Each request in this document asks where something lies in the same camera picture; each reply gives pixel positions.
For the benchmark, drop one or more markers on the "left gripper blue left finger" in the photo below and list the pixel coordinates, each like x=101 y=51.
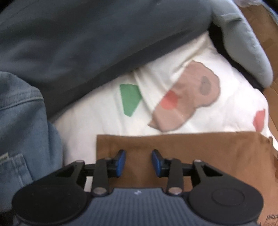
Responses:
x=120 y=159

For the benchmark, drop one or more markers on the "cream bear print blanket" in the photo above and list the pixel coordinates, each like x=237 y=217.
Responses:
x=193 y=89

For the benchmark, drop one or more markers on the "grey green garment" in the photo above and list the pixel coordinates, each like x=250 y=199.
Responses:
x=31 y=147

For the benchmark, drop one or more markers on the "grey neck pillow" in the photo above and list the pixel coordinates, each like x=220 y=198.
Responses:
x=240 y=42

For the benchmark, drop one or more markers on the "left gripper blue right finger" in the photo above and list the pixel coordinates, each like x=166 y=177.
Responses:
x=158 y=163

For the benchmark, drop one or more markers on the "flattened brown cardboard box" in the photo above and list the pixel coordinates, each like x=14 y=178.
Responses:
x=265 y=29

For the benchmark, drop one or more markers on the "dark grey pillow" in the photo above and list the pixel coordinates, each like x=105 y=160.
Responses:
x=68 y=48

